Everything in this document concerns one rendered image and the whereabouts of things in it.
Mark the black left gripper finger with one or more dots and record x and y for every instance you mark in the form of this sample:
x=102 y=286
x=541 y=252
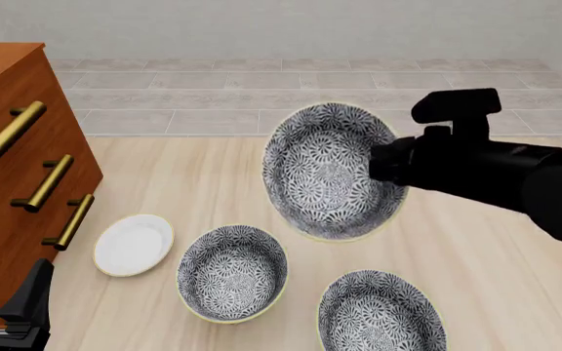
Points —
x=32 y=292

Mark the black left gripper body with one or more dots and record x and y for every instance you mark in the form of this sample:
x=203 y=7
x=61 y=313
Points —
x=8 y=338

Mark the black white patterned bowl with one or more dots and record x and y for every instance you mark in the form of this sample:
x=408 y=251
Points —
x=232 y=274
x=378 y=314
x=320 y=175

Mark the wooden cabinet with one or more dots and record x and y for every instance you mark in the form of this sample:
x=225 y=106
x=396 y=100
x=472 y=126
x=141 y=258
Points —
x=12 y=95

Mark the white plate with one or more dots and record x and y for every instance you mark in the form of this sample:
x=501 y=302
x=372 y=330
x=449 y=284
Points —
x=132 y=245

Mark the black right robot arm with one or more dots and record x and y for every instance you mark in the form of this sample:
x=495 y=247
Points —
x=505 y=172

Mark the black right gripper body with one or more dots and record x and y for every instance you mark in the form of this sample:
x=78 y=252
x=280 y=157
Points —
x=390 y=162

